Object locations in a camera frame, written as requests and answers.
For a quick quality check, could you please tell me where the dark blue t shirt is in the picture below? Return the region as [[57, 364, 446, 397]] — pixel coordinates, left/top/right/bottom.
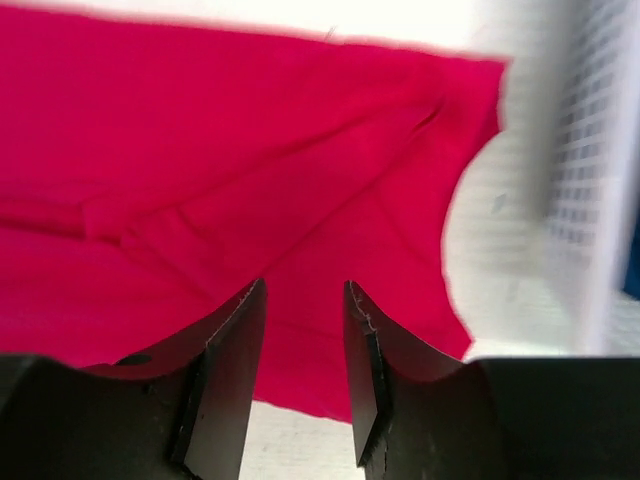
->
[[622, 243, 640, 300]]

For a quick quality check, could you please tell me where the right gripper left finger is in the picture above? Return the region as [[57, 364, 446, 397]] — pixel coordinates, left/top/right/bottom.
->
[[1, 280, 267, 479]]

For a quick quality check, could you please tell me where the white plastic basket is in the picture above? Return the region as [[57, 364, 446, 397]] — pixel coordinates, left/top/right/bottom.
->
[[544, 1, 639, 356]]

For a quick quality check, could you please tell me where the pink t shirt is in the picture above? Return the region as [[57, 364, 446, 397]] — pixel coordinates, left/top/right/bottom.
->
[[1, 5, 505, 421]]

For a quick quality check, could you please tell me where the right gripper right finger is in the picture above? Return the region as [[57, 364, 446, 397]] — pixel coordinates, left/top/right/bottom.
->
[[343, 281, 639, 479]]

